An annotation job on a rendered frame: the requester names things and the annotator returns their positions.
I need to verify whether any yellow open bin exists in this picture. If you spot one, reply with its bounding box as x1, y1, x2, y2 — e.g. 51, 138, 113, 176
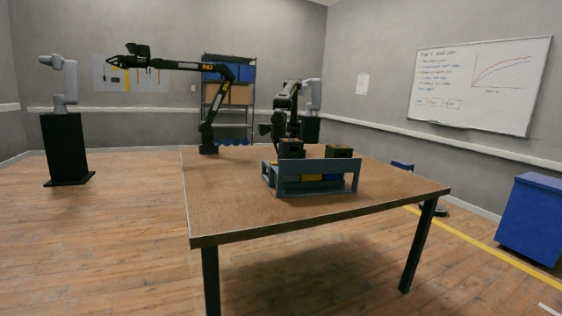
299, 174, 322, 182

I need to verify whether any olive green case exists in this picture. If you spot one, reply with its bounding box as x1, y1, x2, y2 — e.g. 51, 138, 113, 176
324, 144, 353, 158

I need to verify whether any blue open bin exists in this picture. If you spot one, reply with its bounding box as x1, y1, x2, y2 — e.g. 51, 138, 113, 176
322, 173, 343, 181

